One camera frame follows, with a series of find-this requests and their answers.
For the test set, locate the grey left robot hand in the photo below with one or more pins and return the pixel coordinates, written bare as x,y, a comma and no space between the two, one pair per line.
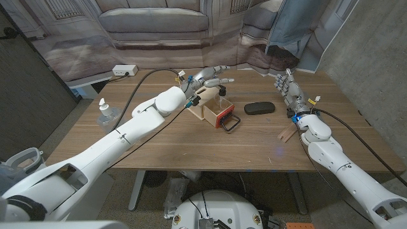
203,79

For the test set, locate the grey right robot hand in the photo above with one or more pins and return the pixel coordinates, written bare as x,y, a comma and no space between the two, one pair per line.
294,95

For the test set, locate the small clear black-pump dispenser bottle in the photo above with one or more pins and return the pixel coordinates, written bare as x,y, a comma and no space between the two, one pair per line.
221,98

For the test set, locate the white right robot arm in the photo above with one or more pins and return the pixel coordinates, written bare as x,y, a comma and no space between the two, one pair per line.
353,181

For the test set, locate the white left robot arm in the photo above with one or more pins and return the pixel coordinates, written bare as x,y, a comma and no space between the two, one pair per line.
95,159

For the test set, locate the black glasses case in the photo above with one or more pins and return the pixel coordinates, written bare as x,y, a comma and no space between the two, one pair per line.
259,108

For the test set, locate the large clear white-pump dispenser bottle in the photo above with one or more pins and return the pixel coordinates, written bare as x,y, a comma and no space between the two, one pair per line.
106,116

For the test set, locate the small wooden block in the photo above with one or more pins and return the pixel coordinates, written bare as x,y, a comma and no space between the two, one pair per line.
287,133

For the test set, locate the printed living room backdrop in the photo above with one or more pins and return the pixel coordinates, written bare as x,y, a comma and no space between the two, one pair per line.
152,19

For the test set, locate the white power strip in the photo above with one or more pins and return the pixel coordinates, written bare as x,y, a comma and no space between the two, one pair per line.
124,70

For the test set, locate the grey metal table leg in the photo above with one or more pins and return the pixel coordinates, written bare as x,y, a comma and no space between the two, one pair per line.
136,191
299,197

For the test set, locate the black round floor object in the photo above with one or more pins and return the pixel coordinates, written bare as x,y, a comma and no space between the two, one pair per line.
154,178

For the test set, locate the white low shelf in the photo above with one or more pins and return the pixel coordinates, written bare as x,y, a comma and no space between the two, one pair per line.
84,84

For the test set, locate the clear plastic bag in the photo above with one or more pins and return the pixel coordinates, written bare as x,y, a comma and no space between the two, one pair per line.
175,197

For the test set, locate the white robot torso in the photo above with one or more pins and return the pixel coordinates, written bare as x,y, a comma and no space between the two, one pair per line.
219,206

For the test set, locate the orange box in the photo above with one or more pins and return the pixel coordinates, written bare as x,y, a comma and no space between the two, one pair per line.
300,226

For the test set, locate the grey white plastic bin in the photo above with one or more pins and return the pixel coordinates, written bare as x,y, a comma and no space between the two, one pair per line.
22,157

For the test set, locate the person leg in blue jeans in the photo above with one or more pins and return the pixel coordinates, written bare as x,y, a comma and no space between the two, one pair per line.
9,176

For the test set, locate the black wall hook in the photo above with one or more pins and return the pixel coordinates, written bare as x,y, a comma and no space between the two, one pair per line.
9,32

